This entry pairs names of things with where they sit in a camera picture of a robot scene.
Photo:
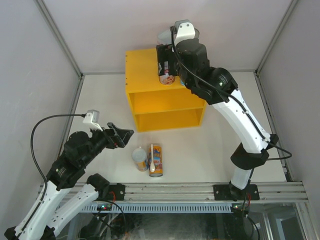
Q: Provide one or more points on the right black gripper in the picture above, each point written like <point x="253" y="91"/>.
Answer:
<point x="165" y="54"/>

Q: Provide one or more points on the grey slotted cable duct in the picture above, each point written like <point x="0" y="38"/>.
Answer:
<point x="150" y="208"/>

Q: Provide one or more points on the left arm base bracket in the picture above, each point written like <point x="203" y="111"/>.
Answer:
<point x="113" y="192"/>

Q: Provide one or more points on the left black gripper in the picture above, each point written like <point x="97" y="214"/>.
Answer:
<point x="115" y="136"/>

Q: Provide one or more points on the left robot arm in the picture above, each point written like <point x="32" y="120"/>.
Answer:
<point x="44" y="221"/>

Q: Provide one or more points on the gold rectangular tin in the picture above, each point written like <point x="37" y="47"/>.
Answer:
<point x="182" y="82"/>

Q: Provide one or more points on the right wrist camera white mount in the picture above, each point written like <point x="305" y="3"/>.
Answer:
<point x="184" y="31"/>

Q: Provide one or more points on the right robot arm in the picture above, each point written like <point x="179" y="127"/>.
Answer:
<point x="221" y="91"/>

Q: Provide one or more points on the white lidded pink can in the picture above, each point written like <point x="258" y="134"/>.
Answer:
<point x="164" y="38"/>

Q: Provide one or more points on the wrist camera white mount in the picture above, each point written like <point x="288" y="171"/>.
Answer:
<point x="91" y="120"/>
<point x="184" y="31"/>

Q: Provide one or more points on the aluminium mounting rail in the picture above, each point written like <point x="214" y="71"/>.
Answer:
<point x="269" y="192"/>

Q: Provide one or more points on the red white labelled can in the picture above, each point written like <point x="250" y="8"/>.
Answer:
<point x="167" y="79"/>

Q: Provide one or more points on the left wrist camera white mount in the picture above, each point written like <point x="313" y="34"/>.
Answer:
<point x="91" y="120"/>

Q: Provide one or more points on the yellow wooden shelf cabinet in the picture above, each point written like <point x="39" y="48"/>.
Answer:
<point x="156" y="106"/>

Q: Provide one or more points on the white lidded yellow can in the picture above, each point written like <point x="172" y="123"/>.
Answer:
<point x="139" y="157"/>

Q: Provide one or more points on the black cylindrical can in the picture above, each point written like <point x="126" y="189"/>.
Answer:
<point x="197" y="33"/>

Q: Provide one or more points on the orange can with spoon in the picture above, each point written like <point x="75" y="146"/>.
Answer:
<point x="158" y="161"/>

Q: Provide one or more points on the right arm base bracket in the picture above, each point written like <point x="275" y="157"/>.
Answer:
<point x="228" y="192"/>

